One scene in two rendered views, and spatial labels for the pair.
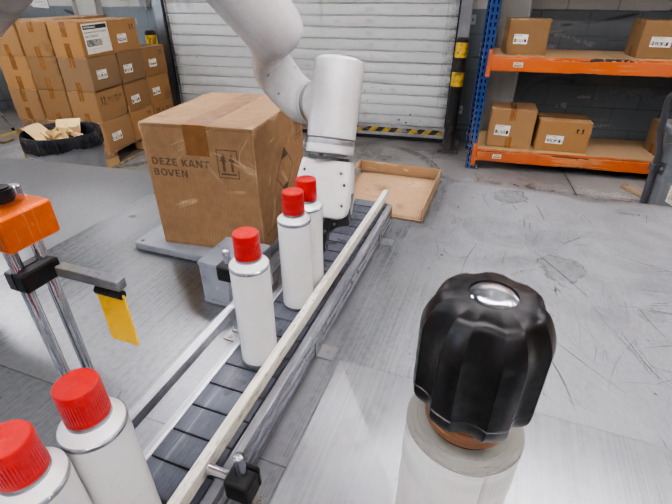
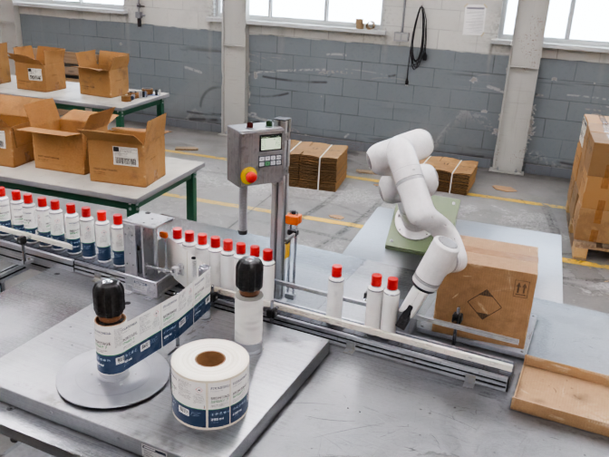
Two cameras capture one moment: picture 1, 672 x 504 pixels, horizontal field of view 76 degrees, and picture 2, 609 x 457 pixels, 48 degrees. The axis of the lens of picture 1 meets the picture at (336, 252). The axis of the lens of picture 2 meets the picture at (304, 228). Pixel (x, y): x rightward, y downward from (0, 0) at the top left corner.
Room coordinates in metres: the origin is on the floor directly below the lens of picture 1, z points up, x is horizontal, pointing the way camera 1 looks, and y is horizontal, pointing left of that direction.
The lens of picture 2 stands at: (0.48, -1.88, 1.99)
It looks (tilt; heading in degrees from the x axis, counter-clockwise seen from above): 21 degrees down; 94
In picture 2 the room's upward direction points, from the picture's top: 3 degrees clockwise
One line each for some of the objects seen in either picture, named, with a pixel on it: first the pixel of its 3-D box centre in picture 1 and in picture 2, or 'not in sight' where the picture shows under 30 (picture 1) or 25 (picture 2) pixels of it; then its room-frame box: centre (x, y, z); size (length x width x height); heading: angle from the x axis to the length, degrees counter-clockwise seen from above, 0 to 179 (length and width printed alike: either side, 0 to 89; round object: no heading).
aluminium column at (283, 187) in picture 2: not in sight; (279, 212); (0.24, 0.35, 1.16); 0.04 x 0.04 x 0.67; 70
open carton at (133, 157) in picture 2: not in sight; (128, 145); (-0.79, 1.80, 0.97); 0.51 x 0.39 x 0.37; 81
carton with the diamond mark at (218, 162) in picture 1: (235, 166); (485, 288); (0.97, 0.23, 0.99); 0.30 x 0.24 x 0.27; 167
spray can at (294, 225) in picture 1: (295, 250); (374, 304); (0.59, 0.06, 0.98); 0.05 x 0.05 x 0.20
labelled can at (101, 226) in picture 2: not in sight; (102, 236); (-0.44, 0.44, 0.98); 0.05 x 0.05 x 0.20
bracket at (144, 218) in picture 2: not in sight; (148, 219); (-0.20, 0.25, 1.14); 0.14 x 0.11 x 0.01; 160
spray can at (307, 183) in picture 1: (307, 235); (390, 307); (0.64, 0.05, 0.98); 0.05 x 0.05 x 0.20
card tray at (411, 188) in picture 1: (387, 187); (570, 393); (1.17, -0.15, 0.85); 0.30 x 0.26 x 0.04; 160
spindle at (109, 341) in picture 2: not in sight; (111, 328); (-0.13, -0.31, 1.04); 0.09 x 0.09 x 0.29
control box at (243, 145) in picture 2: not in sight; (256, 154); (0.16, 0.31, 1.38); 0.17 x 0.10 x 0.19; 35
